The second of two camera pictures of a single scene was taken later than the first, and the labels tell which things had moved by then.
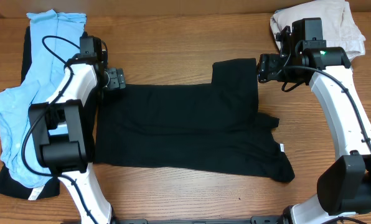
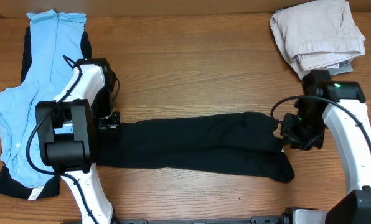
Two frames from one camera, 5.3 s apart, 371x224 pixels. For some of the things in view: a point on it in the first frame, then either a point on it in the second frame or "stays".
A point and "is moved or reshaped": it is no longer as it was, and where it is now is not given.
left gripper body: (116, 79) → (112, 121)
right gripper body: (273, 67) → (302, 132)
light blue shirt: (56, 39) stays
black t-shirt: (195, 126) is moved or reshaped
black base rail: (253, 219) stays
